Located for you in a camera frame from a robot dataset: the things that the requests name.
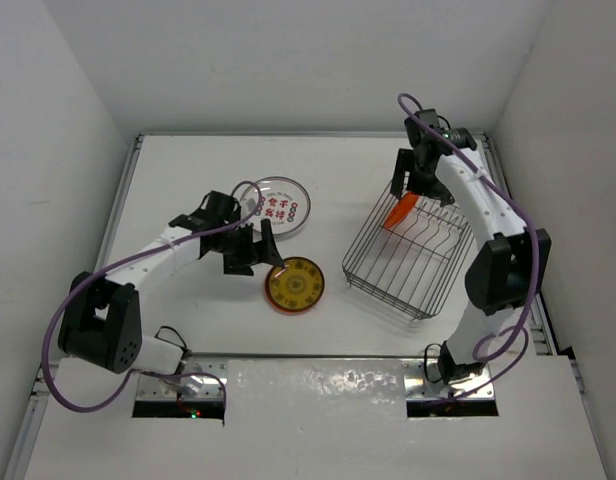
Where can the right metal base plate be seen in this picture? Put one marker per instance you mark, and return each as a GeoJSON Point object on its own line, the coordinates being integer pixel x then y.
{"type": "Point", "coordinates": [422, 382]}

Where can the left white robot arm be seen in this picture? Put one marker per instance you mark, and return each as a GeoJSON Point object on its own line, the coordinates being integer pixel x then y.
{"type": "Point", "coordinates": [102, 320]}

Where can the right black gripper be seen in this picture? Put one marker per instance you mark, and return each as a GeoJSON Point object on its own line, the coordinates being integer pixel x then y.
{"type": "Point", "coordinates": [404, 165]}

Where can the yellow plate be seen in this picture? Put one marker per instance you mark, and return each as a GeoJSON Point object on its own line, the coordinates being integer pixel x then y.
{"type": "Point", "coordinates": [299, 268]}

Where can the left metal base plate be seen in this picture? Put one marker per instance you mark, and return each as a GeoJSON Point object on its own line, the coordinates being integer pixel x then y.
{"type": "Point", "coordinates": [199, 377]}

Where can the wire dish rack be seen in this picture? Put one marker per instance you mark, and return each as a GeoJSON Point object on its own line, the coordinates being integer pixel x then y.
{"type": "Point", "coordinates": [413, 265]}

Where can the white plate red characters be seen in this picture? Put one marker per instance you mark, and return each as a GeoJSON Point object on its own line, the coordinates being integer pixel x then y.
{"type": "Point", "coordinates": [286, 203]}

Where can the orange plate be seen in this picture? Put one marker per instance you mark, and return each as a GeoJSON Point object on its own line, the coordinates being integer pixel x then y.
{"type": "Point", "coordinates": [293, 296]}
{"type": "Point", "coordinates": [401, 210]}

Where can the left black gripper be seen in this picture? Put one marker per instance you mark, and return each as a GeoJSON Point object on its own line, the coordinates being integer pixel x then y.
{"type": "Point", "coordinates": [251, 255]}

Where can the metal base plate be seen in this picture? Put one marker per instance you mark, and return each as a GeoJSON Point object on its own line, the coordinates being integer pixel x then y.
{"type": "Point", "coordinates": [422, 382]}
{"type": "Point", "coordinates": [199, 377]}

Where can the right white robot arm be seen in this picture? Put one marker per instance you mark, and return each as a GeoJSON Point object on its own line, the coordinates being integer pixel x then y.
{"type": "Point", "coordinates": [506, 274]}

